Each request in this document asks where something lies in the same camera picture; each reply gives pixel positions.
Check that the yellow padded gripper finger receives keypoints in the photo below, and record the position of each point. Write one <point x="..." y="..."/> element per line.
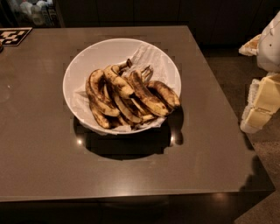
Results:
<point x="263" y="103"/>

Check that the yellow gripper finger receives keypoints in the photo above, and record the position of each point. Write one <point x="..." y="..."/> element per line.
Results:
<point x="250" y="48"/>

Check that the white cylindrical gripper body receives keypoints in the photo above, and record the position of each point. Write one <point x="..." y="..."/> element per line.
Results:
<point x="269" y="48"/>

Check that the spotted banana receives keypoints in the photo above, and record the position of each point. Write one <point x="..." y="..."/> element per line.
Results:
<point x="165" y="93"/>
<point x="120" y="85"/>

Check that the long centre-right banana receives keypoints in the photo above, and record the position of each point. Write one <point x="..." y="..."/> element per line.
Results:
<point x="154" y="105"/>

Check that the lower centre banana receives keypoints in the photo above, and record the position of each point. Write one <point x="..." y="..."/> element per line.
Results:
<point x="125" y="110"/>

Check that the white ceramic bowl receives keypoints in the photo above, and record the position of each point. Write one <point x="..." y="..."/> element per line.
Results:
<point x="96" y="58"/>

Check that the left inner dark banana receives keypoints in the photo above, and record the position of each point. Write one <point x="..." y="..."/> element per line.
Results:
<point x="96" y="84"/>

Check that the left outer curved banana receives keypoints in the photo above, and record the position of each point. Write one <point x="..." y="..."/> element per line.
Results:
<point x="102" y="107"/>

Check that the bottom left banana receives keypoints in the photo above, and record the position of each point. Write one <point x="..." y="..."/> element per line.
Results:
<point x="99" y="116"/>

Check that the bottles on background shelf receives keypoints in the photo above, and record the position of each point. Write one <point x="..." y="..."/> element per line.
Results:
<point x="33" y="13"/>

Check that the black white fiducial marker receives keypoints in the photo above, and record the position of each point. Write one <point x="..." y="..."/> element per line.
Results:
<point x="13" y="36"/>

